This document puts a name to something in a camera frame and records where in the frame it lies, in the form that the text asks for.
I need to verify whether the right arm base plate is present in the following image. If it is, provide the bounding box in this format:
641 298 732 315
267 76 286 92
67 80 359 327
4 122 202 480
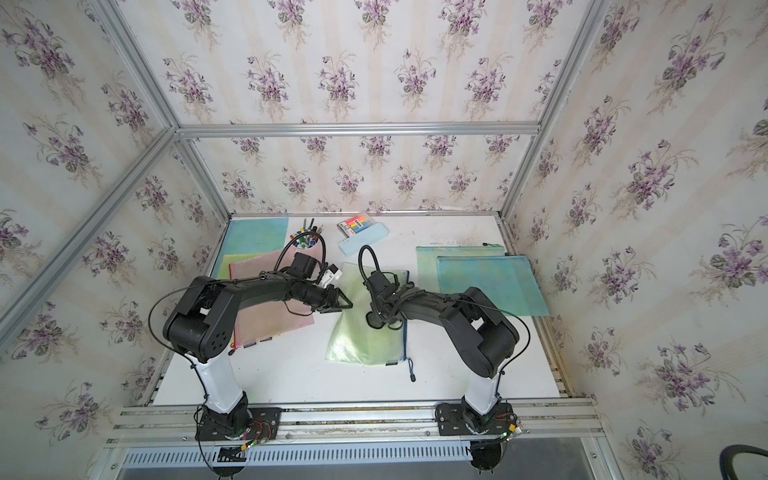
435 400 519 437

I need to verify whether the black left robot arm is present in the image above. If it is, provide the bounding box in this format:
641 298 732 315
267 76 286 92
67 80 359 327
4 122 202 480
162 253 353 415

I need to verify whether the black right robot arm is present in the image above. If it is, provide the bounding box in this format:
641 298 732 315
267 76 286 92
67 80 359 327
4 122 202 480
362 270 520 419

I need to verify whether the light blue booklet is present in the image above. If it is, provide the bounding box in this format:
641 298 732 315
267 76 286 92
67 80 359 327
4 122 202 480
338 223 389 257

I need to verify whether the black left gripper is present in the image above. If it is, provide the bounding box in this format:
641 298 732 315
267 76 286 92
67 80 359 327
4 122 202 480
297 282 353 313

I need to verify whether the blue mesh document bag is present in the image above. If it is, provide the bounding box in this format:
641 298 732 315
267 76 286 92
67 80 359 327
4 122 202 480
215 217 289 268

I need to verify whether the pale green rear document bag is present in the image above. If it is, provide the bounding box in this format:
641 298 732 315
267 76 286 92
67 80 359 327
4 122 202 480
416 244 506 292

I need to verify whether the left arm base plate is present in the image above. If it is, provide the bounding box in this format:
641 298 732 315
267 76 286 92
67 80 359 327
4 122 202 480
195 406 283 442

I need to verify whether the yellow mesh document bag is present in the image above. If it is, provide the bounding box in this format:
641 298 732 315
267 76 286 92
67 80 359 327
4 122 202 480
214 254 264 280

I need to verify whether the large teal document bag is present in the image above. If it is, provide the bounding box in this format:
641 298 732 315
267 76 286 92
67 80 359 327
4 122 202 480
437 256 550 317

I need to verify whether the aluminium mounting rail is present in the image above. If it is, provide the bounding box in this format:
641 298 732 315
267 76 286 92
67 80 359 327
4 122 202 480
106 398 606 448

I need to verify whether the pink metal pen bucket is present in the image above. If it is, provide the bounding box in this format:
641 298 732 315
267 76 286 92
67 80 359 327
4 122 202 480
289 218 323 250

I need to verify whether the pink mesh document bag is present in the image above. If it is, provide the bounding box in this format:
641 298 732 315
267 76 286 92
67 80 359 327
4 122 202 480
232 250 314 349

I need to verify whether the green and grey cleaning cloth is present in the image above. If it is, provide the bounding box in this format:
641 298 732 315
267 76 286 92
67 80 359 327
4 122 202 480
365 311 404 331

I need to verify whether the light green document bag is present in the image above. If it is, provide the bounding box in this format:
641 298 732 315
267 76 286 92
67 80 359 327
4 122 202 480
325 263 408 367

